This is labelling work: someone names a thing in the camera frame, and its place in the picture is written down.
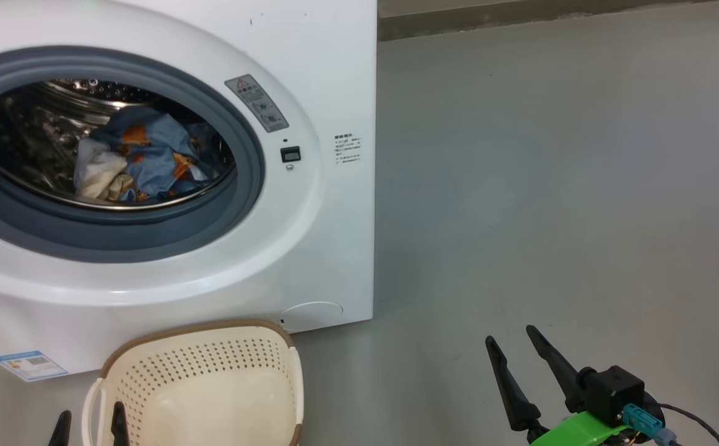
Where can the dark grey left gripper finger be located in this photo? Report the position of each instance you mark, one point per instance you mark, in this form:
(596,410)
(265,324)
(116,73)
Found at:
(62,433)
(119,430)

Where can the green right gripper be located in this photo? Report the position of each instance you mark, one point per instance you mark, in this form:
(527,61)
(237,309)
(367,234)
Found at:
(582,433)

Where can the blue printed clothes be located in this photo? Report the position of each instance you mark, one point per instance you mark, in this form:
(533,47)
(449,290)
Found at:
(155,148)

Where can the cream perforated laundry basket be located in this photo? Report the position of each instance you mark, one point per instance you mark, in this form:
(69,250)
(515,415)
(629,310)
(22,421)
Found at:
(210,396)

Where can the grey rubber door gasket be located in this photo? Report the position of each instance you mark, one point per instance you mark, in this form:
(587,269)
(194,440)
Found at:
(148,235)

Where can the white front-load washing machine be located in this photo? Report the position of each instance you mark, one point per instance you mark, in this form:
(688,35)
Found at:
(334,248)

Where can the black door latch socket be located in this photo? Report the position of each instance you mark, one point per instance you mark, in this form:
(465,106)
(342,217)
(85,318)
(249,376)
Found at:
(290,154)

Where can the blue energy label sticker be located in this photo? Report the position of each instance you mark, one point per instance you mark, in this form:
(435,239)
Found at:
(31,365)

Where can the round filter cover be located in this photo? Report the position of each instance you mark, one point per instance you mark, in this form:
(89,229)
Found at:
(313,316)

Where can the steel perforated washer drum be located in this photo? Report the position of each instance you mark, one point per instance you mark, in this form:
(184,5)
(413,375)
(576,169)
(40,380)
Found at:
(25,142)

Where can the grey warning sticker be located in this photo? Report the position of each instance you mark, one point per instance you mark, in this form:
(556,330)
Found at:
(257,102)

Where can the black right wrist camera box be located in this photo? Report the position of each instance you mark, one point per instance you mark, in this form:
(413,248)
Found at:
(613,390)

